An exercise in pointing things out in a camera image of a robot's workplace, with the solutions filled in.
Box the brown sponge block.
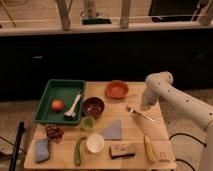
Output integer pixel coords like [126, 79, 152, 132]
[109, 143, 136, 159]

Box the dark purple bowl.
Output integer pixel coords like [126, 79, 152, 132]
[82, 97, 105, 119]

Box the brown grape bunch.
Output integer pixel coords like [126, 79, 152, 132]
[46, 124, 64, 142]

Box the small green cup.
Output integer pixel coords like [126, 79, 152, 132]
[80, 116, 96, 131]

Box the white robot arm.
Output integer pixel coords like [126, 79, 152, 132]
[141, 71, 213, 171]

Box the green base stand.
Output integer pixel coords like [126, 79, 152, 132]
[82, 18, 112, 25]

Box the black pole stand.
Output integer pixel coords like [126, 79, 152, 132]
[9, 122, 25, 171]

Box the green cucumber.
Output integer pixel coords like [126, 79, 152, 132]
[74, 137, 86, 166]

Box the silver metal fork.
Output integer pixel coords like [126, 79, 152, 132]
[126, 106, 155, 121]

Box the yellow banana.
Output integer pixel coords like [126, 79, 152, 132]
[144, 134, 157, 163]

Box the orange bowl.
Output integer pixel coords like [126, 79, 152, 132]
[105, 80, 129, 99]

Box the white cup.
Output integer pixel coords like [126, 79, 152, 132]
[86, 134, 105, 154]

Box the green plastic tray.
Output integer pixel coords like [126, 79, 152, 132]
[34, 79, 85, 126]

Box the black floor cable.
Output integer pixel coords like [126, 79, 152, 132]
[168, 132, 205, 146]

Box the blue folded towel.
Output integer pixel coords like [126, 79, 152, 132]
[35, 138, 50, 163]

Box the grey triangular cloth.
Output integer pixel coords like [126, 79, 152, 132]
[101, 119, 121, 140]

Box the orange tomato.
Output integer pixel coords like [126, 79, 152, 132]
[51, 99, 64, 112]

